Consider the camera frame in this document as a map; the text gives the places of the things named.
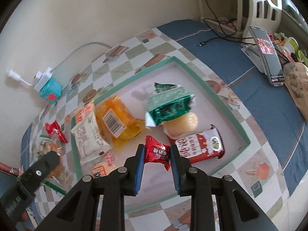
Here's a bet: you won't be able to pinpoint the white plastic basket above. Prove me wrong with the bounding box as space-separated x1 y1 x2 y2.
234 0 283 40

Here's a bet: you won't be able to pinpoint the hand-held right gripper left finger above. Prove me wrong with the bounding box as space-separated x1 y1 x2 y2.
41 144 145 231

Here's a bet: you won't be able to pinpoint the smartphone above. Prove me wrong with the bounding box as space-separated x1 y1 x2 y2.
249 26 285 86

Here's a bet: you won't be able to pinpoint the red cow print snack packet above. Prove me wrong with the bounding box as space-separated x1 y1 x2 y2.
167 125 226 163

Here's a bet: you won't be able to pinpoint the long orange cream bread packet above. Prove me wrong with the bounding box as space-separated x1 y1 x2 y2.
74 100 116 177

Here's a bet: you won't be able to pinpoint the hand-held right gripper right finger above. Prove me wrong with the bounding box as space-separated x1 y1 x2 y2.
169 146 272 231

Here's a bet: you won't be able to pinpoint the shallow teal cardboard box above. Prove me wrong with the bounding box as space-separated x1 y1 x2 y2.
70 56 251 213

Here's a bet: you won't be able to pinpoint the brown printed plastic bag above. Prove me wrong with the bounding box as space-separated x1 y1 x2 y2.
283 61 308 121

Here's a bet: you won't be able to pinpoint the black cable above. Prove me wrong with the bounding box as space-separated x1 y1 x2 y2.
197 0 253 46

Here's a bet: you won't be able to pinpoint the small red candy packet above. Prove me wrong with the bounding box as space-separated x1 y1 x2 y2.
144 135 172 172

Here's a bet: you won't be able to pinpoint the pink stick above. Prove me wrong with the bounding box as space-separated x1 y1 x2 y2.
0 162 26 177

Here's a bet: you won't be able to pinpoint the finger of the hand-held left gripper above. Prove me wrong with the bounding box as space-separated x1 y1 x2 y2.
20 150 60 193

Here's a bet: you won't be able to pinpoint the pale round bun clear wrapper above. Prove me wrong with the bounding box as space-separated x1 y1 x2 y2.
162 113 198 139

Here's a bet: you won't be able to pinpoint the white wall plug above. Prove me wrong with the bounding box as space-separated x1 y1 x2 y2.
5 69 34 86

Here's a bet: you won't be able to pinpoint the green plastic container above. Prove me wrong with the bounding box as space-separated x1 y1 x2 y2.
284 37 308 60

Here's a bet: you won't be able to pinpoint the teal carton red label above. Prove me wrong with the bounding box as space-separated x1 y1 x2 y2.
38 78 63 104

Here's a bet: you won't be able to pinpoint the white phone stand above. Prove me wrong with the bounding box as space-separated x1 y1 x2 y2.
241 43 266 74

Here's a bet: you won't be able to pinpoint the clear orange barcode packet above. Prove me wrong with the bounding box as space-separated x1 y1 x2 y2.
95 96 146 150

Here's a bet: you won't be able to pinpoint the white bun packet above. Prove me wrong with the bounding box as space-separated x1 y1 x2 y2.
71 115 112 165

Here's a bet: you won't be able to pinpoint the round cake packet green stripes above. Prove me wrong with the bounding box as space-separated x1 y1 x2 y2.
36 135 73 195

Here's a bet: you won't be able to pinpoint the white power strip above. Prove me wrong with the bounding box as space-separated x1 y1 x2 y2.
33 67 55 92

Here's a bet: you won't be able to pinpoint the white power cable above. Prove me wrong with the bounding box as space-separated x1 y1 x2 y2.
52 42 111 74

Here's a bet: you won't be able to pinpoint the green and white snack packet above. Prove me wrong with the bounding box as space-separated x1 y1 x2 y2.
144 100 193 128

